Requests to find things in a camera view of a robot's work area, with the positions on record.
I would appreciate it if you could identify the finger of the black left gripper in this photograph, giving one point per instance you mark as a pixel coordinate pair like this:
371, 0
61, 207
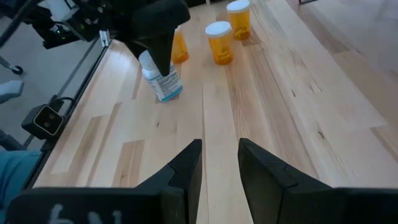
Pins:
161, 25
136, 47

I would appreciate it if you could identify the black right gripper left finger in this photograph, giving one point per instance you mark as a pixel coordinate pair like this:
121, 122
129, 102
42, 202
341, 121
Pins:
174, 193

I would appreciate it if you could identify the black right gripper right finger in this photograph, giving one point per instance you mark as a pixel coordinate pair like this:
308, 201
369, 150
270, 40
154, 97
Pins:
280, 199

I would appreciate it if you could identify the white blue-label medicine bottle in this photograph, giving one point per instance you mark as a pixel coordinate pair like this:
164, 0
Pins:
164, 88

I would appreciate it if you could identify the orange pill bottle white cap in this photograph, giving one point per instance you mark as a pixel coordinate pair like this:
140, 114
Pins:
220, 46
239, 21

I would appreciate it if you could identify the wide orange pill bottle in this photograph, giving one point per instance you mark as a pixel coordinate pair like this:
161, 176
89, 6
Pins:
180, 49

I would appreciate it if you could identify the grey office chair base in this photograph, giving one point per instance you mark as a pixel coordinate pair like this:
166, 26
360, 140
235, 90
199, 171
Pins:
12, 90

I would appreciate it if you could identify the person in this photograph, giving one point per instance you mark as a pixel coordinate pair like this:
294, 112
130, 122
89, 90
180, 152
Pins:
15, 174

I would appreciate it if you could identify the black frame pole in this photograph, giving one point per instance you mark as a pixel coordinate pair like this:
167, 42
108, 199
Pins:
15, 25

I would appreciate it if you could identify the black table-edge camera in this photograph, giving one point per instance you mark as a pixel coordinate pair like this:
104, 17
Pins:
46, 121

